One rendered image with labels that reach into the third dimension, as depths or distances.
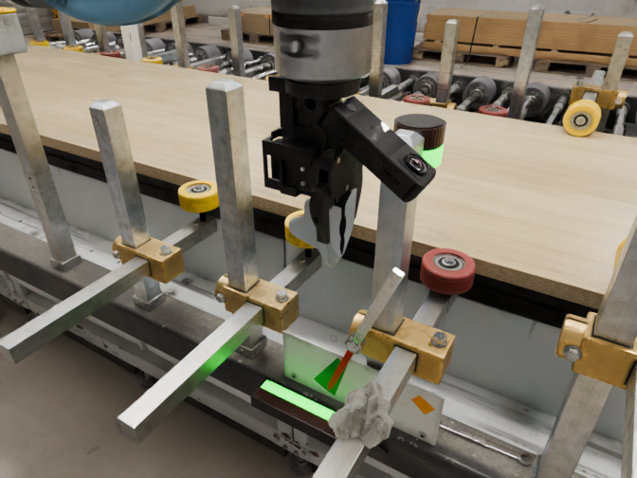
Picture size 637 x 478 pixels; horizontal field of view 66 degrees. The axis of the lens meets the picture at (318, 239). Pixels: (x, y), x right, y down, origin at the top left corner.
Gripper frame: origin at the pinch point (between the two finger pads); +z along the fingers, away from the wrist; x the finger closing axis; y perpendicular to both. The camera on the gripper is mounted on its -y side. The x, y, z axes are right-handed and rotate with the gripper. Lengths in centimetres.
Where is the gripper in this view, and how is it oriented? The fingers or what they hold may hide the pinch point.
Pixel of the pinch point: (337, 257)
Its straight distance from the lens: 55.7
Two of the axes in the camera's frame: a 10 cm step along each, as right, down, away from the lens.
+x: -5.1, 4.5, -7.3
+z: 0.0, 8.5, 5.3
